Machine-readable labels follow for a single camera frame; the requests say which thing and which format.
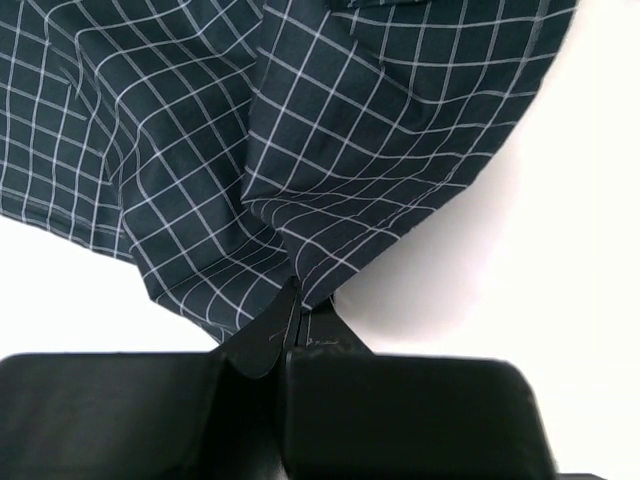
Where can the dark checked pillowcase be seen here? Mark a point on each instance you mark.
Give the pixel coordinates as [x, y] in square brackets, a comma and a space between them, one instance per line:
[223, 147]

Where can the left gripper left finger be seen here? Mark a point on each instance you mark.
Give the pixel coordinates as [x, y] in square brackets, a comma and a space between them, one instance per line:
[166, 415]

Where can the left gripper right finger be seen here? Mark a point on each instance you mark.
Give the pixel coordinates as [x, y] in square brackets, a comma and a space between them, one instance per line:
[351, 415]

